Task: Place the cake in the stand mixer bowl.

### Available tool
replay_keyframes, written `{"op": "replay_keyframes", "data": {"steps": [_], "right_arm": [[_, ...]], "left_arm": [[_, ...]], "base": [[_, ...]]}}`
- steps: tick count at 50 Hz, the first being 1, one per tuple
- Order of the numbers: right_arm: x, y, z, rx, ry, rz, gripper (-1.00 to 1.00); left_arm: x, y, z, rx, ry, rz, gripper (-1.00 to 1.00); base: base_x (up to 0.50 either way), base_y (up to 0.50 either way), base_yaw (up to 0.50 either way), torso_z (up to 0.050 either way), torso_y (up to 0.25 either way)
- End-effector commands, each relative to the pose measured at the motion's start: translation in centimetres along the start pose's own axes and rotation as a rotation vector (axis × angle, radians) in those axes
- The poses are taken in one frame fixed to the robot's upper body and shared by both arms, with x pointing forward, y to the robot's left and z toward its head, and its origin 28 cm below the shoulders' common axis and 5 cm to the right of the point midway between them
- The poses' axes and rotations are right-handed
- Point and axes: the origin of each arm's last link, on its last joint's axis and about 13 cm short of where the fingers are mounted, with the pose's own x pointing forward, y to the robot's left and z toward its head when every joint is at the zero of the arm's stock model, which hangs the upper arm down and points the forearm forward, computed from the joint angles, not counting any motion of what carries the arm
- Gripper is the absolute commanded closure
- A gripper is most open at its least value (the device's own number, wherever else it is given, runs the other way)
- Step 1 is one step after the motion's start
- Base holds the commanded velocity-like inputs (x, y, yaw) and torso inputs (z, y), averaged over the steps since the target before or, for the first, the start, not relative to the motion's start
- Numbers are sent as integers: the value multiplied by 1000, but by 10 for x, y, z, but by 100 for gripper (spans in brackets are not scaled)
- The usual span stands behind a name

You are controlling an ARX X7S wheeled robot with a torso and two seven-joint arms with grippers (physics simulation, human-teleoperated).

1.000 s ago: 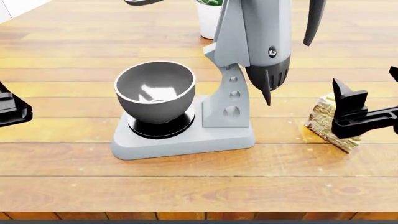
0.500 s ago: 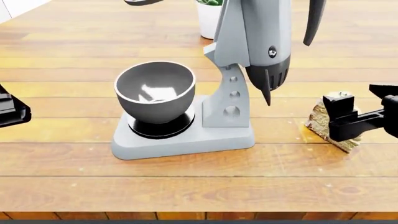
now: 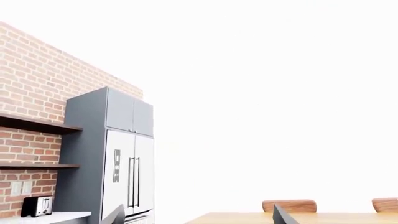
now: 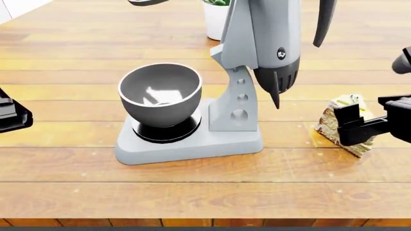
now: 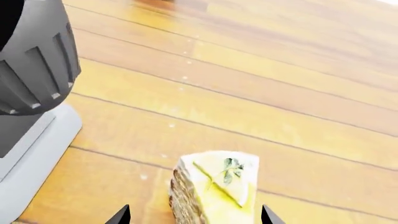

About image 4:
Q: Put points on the sandwich slice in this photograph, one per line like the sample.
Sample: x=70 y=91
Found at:
x=327 y=120

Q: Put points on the grey stand mixer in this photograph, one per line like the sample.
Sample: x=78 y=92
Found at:
x=237 y=134

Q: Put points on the white plant pot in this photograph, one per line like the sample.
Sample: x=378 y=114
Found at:
x=214 y=21

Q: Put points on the grey metal mixer bowl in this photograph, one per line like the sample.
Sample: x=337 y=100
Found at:
x=160 y=113

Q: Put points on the green potted plant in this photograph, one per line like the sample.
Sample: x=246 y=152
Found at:
x=219 y=2

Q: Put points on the black flat object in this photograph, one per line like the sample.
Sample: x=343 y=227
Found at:
x=146 y=2

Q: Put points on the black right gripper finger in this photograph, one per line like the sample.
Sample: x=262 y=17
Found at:
x=348 y=114
x=359 y=132

